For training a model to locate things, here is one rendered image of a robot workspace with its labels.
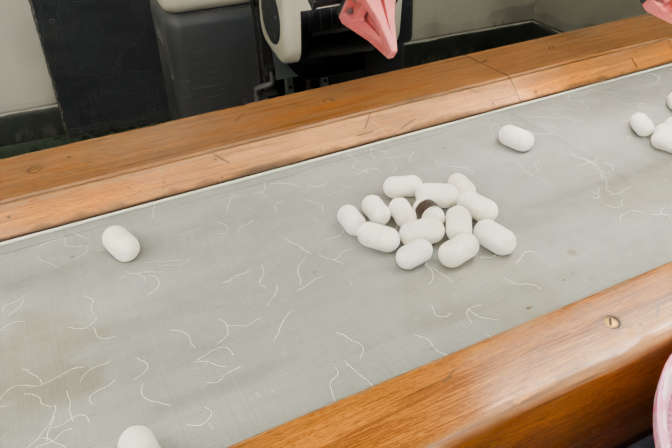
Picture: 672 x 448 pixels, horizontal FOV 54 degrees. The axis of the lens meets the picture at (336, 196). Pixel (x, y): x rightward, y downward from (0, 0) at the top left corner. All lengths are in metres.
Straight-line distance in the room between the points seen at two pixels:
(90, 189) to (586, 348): 0.43
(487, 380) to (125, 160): 0.40
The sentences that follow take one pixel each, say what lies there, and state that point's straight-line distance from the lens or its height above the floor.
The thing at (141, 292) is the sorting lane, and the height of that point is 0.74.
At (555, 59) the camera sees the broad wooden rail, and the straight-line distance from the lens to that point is 0.85.
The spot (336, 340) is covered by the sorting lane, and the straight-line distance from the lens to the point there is 0.44.
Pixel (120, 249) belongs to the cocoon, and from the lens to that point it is 0.53.
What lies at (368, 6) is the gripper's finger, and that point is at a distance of 0.69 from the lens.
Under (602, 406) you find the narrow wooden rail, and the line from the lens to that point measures 0.44.
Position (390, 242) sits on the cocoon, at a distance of 0.51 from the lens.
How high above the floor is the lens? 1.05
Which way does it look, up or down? 31 degrees down
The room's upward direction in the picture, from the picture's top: 3 degrees counter-clockwise
